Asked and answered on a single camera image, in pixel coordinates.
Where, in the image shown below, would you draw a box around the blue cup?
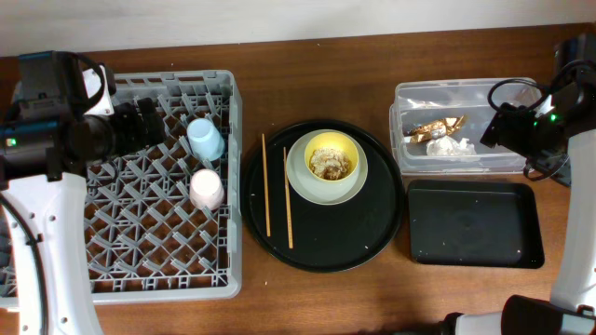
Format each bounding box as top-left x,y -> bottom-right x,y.
186,118 -> 225,161

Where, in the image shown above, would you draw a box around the white tissue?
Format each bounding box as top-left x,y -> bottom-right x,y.
427,136 -> 476,156

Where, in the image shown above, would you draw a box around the gold snack wrapper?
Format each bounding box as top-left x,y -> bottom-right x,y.
407,115 -> 466,143

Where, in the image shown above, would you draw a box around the pink cup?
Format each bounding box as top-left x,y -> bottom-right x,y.
189,168 -> 224,211

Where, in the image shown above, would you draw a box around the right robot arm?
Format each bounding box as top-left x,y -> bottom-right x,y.
481,33 -> 595,334

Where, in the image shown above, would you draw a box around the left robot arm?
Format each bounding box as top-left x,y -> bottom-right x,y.
1,51 -> 166,334

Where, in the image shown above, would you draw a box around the grey dishwasher rack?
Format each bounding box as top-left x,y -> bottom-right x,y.
83,70 -> 242,304

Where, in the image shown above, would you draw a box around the clear plastic bin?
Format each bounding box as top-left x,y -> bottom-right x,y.
389,78 -> 525,176

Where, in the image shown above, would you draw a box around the black rectangular tray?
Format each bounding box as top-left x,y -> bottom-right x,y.
408,180 -> 545,269

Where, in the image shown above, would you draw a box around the left wooden chopstick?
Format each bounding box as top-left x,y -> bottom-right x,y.
261,133 -> 271,237

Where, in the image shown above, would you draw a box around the wooden chopstick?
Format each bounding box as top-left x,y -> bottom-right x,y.
261,133 -> 271,237
283,147 -> 294,249

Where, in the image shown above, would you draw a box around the grey plate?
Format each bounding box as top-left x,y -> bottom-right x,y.
287,129 -> 369,206

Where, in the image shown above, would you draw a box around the yellow bowl with food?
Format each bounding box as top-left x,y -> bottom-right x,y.
305,130 -> 360,182

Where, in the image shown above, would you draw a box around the right wooden chopstick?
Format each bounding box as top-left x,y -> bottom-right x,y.
283,147 -> 294,249

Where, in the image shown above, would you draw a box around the round black tray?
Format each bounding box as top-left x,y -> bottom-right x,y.
240,120 -> 405,273

